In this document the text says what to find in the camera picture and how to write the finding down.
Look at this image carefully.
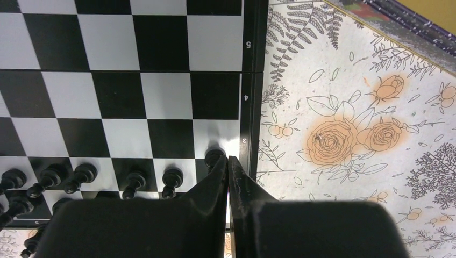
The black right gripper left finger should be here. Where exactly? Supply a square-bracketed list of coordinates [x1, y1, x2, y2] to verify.
[35, 155, 228, 257]

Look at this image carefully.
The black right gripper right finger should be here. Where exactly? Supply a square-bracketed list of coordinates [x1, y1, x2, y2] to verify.
[227, 156, 408, 257]

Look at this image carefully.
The black chess piece fifteenth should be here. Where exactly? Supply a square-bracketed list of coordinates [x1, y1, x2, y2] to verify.
[161, 168, 183, 199]

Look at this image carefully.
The black chess piece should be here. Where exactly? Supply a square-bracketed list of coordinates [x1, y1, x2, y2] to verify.
[26, 164, 68, 198]
[52, 198, 73, 214]
[1, 196, 34, 230]
[1, 168, 27, 195]
[122, 170, 146, 199]

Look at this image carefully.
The black chess piece eleventh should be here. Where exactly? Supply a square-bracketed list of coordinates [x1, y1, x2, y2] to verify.
[64, 163, 98, 194]

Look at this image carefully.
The black chess pawn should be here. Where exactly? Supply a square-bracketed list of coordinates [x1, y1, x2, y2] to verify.
[20, 223, 47, 258]

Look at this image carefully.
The gold tin of black pieces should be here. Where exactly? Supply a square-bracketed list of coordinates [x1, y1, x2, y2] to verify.
[328, 1, 455, 78]

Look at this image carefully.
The black silver chess board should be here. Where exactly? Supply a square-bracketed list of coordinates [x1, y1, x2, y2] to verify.
[1, 1, 268, 228]

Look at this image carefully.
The black pawn in tin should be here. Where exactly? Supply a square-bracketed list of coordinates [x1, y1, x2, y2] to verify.
[204, 148, 225, 174]

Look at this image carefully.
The floral table mat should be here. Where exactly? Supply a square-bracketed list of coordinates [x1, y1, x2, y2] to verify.
[1, 1, 455, 257]

